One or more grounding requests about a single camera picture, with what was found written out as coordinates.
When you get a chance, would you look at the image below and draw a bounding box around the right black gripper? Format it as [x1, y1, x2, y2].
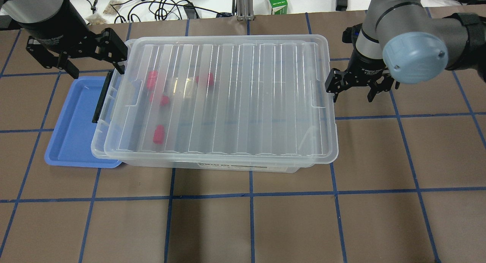
[325, 49, 400, 103]

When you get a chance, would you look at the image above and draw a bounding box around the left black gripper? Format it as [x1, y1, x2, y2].
[19, 0, 128, 79]

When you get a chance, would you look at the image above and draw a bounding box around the red block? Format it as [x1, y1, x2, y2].
[152, 124, 165, 144]
[194, 72, 214, 88]
[149, 93, 170, 106]
[145, 70, 158, 91]

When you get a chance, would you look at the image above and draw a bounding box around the clear plastic box lid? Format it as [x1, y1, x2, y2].
[90, 35, 339, 165]

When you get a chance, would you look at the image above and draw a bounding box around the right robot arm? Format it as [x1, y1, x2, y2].
[325, 0, 485, 102]

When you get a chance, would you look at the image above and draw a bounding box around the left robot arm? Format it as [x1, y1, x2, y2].
[1, 0, 128, 79]

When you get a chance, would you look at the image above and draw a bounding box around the black box latch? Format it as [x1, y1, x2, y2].
[92, 69, 114, 124]

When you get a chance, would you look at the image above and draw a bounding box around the clear plastic storage box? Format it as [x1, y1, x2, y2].
[90, 35, 339, 173]

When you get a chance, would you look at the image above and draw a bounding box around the red block in box front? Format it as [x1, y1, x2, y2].
[152, 124, 165, 144]

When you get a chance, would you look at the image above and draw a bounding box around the blue plastic tray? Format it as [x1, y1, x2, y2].
[44, 76, 121, 169]

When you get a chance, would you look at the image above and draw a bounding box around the green white carton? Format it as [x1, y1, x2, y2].
[266, 0, 289, 15]

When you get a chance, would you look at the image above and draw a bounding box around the red block under lid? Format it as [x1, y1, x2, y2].
[194, 72, 214, 88]

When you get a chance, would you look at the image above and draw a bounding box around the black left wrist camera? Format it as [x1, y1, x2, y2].
[341, 23, 362, 45]

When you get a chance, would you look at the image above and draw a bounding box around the black cable bundle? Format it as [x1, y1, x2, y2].
[114, 0, 221, 24]

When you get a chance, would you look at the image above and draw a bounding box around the aluminium frame post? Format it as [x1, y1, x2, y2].
[232, 0, 254, 21]

